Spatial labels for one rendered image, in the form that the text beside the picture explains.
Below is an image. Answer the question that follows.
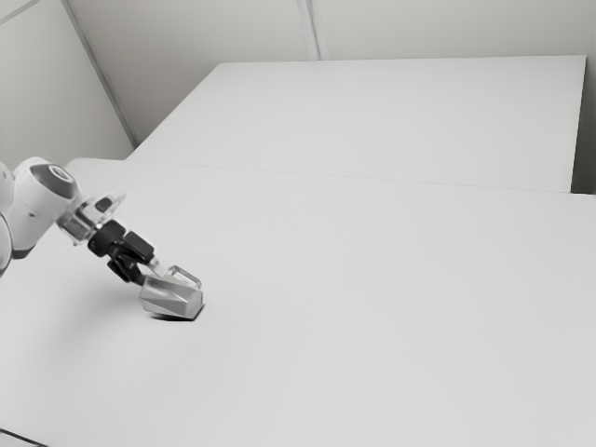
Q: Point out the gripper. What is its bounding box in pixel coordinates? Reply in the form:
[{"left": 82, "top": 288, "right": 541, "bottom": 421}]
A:
[{"left": 87, "top": 220, "right": 168, "bottom": 287}]

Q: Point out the faceted mug with angular handle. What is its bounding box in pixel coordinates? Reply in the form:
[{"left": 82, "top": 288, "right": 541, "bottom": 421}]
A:
[{"left": 139, "top": 264, "right": 207, "bottom": 322}]

